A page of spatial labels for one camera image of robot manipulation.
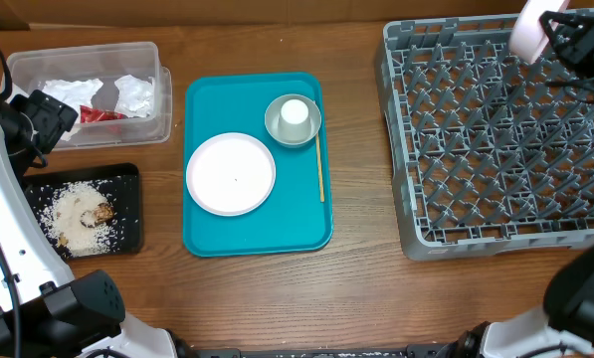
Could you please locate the grey dishwasher rack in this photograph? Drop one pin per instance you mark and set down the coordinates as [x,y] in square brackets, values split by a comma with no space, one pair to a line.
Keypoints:
[490,155]

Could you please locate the spilled rice pile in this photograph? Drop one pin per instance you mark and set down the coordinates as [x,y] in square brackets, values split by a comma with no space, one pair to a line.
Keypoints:
[60,220]

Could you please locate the clear plastic storage bin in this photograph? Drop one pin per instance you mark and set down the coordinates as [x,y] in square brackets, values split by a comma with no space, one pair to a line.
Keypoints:
[30,70]

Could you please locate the large white plate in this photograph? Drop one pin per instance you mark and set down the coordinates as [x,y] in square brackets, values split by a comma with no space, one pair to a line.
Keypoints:
[230,174]

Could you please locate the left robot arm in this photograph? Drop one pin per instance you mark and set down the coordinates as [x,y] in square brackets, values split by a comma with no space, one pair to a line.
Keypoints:
[44,310]

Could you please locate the small white plate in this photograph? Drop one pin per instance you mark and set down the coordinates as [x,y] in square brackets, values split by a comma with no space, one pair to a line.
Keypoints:
[527,39]

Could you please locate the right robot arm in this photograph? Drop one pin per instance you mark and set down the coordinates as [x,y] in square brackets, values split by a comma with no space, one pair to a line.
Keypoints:
[564,323]

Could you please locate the wooden chopstick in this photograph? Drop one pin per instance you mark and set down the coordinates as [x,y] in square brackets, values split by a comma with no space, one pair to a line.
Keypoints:
[319,169]

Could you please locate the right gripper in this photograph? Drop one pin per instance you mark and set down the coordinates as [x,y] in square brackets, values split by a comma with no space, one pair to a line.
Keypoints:
[586,47]

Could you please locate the grey bowl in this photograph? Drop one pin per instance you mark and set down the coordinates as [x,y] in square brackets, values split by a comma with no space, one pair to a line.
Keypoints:
[272,119]

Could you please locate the red candy wrapper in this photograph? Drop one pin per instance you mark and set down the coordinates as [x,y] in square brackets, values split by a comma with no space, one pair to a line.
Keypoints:
[91,115]

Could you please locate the brown food scrap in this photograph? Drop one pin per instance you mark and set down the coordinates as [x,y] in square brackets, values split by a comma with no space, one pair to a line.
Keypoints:
[97,216]

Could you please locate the white paper napkin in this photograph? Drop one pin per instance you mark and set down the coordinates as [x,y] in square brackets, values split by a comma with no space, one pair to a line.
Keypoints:
[75,95]

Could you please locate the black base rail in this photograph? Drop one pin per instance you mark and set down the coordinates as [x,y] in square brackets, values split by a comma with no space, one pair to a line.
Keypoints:
[316,353]

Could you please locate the teal plastic serving tray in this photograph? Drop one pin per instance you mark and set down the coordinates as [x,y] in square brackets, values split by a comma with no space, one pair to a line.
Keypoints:
[292,219]

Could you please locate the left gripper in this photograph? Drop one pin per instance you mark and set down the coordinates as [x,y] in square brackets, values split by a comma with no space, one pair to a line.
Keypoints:
[50,114]

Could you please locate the white paper cup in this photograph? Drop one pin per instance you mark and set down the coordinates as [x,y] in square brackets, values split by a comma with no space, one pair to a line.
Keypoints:
[294,121]

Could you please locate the black plastic tray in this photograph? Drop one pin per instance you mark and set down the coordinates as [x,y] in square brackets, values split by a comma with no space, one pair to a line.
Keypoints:
[124,186]

